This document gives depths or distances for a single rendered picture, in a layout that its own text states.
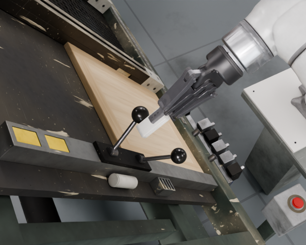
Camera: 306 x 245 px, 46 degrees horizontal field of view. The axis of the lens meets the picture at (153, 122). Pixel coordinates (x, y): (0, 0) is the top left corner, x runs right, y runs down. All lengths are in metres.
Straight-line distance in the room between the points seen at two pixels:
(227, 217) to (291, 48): 0.85
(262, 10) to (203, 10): 2.59
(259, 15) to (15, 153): 0.47
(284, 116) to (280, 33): 1.14
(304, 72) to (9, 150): 0.49
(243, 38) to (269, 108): 1.13
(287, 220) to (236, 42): 0.87
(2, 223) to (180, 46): 2.51
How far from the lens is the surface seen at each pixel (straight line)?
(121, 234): 0.84
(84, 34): 1.16
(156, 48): 2.94
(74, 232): 0.72
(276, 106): 1.80
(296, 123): 1.78
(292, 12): 0.67
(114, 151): 0.78
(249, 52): 0.67
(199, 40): 3.02
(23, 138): 0.62
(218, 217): 1.40
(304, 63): 0.66
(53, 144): 0.66
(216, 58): 0.68
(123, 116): 1.09
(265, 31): 0.67
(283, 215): 1.41
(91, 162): 0.73
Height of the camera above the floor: 2.19
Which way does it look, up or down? 60 degrees down
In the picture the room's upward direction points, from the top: straight up
